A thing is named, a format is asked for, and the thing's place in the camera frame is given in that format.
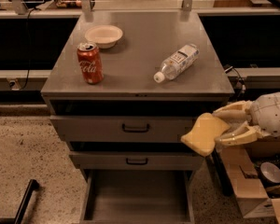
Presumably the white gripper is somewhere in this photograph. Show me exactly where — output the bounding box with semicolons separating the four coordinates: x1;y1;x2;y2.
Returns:
213;92;280;147

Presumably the yellow sponge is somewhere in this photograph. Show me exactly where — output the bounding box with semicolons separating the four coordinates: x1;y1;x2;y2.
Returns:
181;113;231;157

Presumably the grey metal drawer cabinet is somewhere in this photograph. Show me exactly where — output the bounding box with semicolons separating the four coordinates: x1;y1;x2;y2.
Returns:
40;10;235;224

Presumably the bottom grey open drawer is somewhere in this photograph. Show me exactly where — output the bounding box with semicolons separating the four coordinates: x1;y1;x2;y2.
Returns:
79;170;194;224

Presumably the middle grey drawer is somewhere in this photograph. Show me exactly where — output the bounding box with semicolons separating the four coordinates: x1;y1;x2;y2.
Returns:
69;151;204;171

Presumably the top grey drawer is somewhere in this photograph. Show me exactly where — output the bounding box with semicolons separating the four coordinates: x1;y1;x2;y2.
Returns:
50;116;194;143

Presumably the black metal leg right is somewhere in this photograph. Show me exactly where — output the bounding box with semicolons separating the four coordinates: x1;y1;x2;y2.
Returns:
211;150;233;196

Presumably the black metal leg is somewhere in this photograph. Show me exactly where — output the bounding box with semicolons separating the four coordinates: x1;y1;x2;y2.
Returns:
0;179;40;224
211;150;233;196

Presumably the brown cardboard box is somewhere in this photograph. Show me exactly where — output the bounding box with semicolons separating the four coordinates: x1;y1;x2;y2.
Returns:
220;137;280;224

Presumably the grey bowl in box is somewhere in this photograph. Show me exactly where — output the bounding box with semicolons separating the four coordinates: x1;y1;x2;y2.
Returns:
260;162;280;184

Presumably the clear plastic water bottle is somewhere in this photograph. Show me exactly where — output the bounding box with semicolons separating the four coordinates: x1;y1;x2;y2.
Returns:
153;44;199;83

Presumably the white paper bowl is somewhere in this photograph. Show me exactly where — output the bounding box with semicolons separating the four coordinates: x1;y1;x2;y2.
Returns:
85;25;123;49

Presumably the red cola can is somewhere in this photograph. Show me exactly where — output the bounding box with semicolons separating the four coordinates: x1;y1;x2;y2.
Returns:
77;42;104;84

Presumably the black metal leg left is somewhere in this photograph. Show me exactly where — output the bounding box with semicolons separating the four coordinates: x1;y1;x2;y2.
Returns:
0;179;40;224

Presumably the black cables right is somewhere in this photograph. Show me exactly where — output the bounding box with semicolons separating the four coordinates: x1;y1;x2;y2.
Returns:
223;64;247;103

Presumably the black cable left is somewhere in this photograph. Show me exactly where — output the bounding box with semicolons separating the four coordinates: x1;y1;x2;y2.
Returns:
20;7;41;91

